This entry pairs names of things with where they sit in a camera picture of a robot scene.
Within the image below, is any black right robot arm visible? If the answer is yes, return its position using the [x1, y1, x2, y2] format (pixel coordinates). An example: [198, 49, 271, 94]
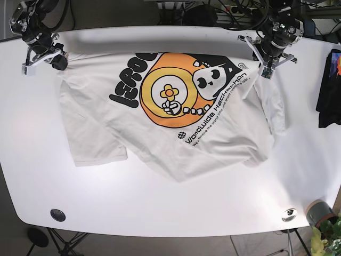
[9, 1, 70, 76]

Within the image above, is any black graphic T-shirt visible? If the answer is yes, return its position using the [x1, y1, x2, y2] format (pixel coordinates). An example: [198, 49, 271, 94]
[316, 49, 340, 128]

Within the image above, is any black tripod stand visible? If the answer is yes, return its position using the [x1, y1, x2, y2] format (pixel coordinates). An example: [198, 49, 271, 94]
[27, 227, 89, 256]

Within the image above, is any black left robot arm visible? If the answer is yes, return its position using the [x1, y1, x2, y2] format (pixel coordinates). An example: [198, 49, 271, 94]
[202, 1, 304, 79]

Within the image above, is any white graphic T-shirt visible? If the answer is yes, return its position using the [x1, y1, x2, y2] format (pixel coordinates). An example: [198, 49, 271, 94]
[59, 52, 286, 182]

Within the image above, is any silver table grommet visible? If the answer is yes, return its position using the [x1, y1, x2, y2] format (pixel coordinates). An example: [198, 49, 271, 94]
[281, 208, 297, 222]

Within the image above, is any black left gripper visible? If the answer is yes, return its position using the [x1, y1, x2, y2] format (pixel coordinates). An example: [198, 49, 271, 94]
[239, 16, 304, 81]

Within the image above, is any potted green plant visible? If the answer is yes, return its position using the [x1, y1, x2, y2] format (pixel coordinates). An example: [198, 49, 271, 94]
[305, 200, 340, 256]

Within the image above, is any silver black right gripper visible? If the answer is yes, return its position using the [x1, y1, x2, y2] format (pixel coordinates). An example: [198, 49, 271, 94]
[11, 19, 68, 76]

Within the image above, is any black table grommet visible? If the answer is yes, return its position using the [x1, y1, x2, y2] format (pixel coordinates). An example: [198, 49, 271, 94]
[50, 209, 66, 222]

